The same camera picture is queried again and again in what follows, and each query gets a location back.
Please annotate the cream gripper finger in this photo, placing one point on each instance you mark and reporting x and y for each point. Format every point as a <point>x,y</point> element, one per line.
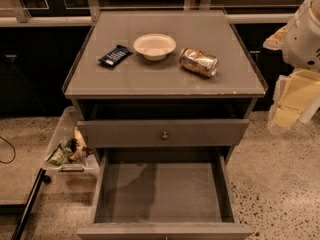
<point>296,99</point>
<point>275,41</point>

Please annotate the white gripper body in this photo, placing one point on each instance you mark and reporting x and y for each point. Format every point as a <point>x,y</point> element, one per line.
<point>302,42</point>

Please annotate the orange soda can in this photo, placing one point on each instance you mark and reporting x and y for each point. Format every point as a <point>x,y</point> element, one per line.
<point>199,62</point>

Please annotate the brass drawer knob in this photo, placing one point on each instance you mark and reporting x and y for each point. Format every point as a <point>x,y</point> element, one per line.
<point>164,136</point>

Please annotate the grey drawer cabinet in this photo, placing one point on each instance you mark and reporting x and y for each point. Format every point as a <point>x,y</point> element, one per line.
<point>138,89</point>

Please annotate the open grey middle drawer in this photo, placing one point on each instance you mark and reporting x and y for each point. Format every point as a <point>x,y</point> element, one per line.
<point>163,195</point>

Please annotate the grey top drawer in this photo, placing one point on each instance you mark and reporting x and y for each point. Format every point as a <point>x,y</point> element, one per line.
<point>147,133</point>

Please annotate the white paper bowl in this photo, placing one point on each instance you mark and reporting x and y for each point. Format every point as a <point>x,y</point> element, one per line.
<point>154,47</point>

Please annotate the dark blue snack bar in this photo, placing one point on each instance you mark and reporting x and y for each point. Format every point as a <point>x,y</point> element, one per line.
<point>114,57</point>

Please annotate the clear plastic storage bin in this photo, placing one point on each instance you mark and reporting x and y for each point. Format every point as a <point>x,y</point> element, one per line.
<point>67,134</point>

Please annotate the green snack bag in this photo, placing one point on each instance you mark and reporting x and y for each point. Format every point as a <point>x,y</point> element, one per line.
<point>60,156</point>

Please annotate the white railing frame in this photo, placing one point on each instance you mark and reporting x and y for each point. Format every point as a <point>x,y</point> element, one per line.
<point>75,12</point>

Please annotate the black metal floor rail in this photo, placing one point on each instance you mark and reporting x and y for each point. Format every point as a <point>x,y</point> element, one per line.
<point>21,224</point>

